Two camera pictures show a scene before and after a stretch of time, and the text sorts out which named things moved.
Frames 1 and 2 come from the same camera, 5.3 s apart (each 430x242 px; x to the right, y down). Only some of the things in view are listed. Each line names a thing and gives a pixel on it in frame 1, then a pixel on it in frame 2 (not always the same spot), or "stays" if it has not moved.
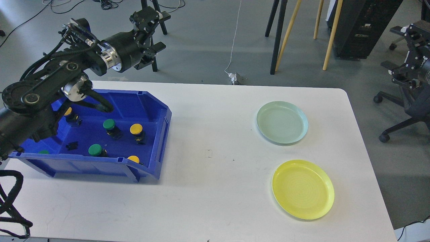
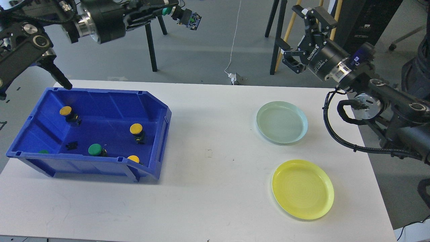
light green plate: [282, 122] stays
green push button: [109, 124] to [185, 17]
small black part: [72, 146] stays
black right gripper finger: [396, 70] to [292, 58]
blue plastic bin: [129, 140] stays
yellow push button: [73, 119] stays
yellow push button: [136, 129] stays
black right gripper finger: [400, 30] to [316, 20]
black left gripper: [122, 51] to [104, 20]
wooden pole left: [288, 35] stays
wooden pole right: [333, 33] stays
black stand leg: [280, 31] stays
